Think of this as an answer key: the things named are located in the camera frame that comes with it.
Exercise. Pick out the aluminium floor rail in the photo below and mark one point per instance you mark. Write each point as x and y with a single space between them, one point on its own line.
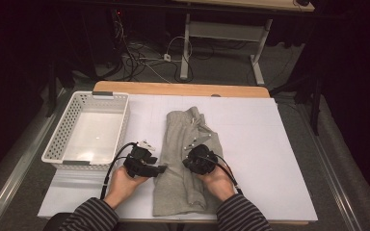
13 179
334 186

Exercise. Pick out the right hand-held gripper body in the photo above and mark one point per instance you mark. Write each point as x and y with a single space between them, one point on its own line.
200 160

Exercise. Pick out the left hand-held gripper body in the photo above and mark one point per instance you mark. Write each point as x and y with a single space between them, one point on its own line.
139 163

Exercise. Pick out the light wooden desk top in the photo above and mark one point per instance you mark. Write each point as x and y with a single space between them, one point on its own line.
253 4

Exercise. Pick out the black power strip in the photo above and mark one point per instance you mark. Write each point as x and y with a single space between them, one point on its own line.
115 17

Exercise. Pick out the black metal stand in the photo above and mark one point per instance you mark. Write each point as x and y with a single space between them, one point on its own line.
51 93
316 109

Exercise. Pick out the grey sweatpants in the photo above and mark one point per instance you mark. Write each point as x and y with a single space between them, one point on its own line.
176 186

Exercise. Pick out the white perforated plastic basket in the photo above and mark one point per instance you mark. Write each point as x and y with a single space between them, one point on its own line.
77 102

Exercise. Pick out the white metal desk frame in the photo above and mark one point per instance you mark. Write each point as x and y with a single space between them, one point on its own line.
224 32

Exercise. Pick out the person's left hand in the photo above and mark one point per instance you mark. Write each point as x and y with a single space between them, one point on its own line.
120 189

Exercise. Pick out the person's right hand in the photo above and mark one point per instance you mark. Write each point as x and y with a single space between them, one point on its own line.
218 186

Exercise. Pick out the white power plug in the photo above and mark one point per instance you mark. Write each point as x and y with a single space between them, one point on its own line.
167 57

